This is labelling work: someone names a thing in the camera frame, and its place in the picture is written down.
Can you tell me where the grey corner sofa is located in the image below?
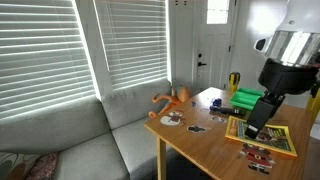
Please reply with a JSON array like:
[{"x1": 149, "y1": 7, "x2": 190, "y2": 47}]
[{"x1": 0, "y1": 79, "x2": 171, "y2": 180}]

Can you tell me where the yellow black post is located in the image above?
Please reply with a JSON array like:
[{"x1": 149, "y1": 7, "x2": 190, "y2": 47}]
[{"x1": 229, "y1": 72, "x2": 240, "y2": 93}]

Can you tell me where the right white window blind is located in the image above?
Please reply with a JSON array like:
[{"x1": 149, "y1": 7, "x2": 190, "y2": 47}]
[{"x1": 94, "y1": 0, "x2": 168, "y2": 90}]

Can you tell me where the patterned beige cushion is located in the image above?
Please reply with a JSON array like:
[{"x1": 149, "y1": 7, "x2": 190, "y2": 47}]
[{"x1": 0, "y1": 152, "x2": 39, "y2": 180}]

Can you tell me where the snowman shaped puzzle piece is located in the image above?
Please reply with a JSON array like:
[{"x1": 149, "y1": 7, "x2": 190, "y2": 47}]
[{"x1": 160, "y1": 111, "x2": 184, "y2": 126}]

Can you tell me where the orange octopus plush toy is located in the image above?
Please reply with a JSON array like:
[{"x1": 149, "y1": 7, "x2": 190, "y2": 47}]
[{"x1": 148, "y1": 86, "x2": 191, "y2": 119}]

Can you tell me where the wooden table leg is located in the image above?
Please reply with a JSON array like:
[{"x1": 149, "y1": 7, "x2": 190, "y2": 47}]
[{"x1": 156, "y1": 137, "x2": 166, "y2": 180}]

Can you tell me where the small round sticker cutout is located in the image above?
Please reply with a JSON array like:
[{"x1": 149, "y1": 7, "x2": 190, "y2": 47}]
[{"x1": 211, "y1": 116, "x2": 227, "y2": 123}]

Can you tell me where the yellow green picture book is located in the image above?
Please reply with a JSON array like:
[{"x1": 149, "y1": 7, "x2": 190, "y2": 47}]
[{"x1": 225, "y1": 116, "x2": 297, "y2": 157}]

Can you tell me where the white entry door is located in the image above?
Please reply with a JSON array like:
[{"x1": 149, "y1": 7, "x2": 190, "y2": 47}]
[{"x1": 195, "y1": 0, "x2": 236, "y2": 90}]

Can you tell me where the santa shaped puzzle piece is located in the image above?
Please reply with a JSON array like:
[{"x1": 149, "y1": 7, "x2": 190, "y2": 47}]
[{"x1": 240, "y1": 143, "x2": 275, "y2": 175}]

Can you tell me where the black door handle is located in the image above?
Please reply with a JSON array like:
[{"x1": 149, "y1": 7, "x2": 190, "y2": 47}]
[{"x1": 197, "y1": 62, "x2": 207, "y2": 67}]

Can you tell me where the blue toy car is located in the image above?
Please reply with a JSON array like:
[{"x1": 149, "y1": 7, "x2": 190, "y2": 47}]
[{"x1": 212, "y1": 98, "x2": 222, "y2": 106}]

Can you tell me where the left white window blind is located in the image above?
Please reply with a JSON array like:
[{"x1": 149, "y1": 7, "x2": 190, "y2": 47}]
[{"x1": 0, "y1": 0, "x2": 95, "y2": 121}]

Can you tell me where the small dark sticker cutout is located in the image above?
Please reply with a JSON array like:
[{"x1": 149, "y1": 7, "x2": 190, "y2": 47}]
[{"x1": 187, "y1": 126, "x2": 206, "y2": 133}]

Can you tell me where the green plastic tray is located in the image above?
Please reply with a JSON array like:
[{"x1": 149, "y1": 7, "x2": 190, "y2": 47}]
[{"x1": 230, "y1": 88, "x2": 263, "y2": 110}]

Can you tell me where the black marker pen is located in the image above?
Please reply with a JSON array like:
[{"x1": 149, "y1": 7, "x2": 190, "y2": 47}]
[{"x1": 210, "y1": 106, "x2": 246, "y2": 116}]

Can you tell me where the white window blind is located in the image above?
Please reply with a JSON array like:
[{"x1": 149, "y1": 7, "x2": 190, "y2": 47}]
[
  {"x1": 0, "y1": 0, "x2": 95, "y2": 121},
  {"x1": 94, "y1": 0, "x2": 168, "y2": 90}
]

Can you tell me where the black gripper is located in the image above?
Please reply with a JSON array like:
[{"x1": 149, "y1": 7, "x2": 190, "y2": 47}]
[{"x1": 245, "y1": 58, "x2": 319, "y2": 139}]

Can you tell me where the red patterned cushion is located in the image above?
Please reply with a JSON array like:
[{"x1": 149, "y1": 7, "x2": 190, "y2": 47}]
[{"x1": 25, "y1": 153, "x2": 58, "y2": 180}]

